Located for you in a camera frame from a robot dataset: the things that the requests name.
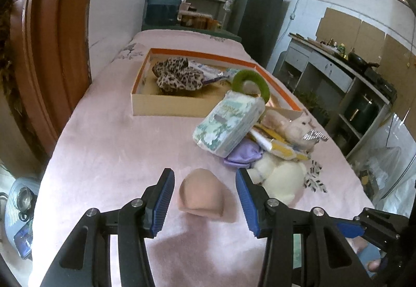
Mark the white round appliance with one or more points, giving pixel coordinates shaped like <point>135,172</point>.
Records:
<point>19,189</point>

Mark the purple cloth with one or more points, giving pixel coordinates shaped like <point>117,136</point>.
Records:
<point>243,153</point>

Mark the dark grey refrigerator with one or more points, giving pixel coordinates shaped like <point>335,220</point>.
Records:
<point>256,20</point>

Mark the white plush toy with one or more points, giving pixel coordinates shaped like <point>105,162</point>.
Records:
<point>279,176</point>

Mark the dark green table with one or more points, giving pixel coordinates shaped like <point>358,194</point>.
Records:
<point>156,27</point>

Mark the pale green tissue pack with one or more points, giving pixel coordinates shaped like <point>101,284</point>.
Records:
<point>224,124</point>

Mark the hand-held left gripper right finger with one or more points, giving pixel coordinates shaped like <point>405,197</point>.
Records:
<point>248,205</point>

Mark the blue water jug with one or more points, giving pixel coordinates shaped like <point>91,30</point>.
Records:
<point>164,0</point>

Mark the white tube packet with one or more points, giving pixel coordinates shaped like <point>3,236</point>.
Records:
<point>230,73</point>

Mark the potted plants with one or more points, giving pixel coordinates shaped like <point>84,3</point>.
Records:
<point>312,100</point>

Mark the beige foam sponge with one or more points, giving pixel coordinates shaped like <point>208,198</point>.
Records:
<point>201,192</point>

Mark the smartphone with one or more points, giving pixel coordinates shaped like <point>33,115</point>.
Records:
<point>23,241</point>

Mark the mint green cloth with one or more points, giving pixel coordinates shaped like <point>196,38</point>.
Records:
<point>297,254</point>

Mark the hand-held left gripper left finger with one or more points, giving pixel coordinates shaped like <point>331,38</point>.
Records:
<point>162,205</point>

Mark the black wok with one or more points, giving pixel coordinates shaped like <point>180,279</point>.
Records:
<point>357,61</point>

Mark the dark green air fryer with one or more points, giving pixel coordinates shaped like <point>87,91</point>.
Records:
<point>360,109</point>

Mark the clear plastic packet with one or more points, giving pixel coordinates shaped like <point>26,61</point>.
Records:
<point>208,70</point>

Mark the grey kitchen counter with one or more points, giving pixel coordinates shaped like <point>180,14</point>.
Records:
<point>325,70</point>

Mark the leopard print plush slipper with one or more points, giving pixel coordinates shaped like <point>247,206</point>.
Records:
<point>172,65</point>
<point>182,80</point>

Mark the cardboard sheets on wall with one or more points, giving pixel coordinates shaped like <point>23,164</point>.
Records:
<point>370,36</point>

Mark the brown wooden door frame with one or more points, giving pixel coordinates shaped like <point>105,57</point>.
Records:
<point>58,46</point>

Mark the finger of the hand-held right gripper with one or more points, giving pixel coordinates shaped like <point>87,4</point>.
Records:
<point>349,229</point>

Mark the yellow and white soft package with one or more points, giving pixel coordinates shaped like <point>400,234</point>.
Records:
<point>279,145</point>

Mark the orange rimmed cardboard box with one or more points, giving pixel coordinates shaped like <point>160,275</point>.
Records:
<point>169,105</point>

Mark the clear plastic bag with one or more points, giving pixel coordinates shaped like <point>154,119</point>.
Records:
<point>396,170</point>

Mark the black gas stove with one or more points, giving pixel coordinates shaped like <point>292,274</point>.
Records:
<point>383,87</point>

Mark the green bottle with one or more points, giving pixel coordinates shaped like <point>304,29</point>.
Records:
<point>341,49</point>

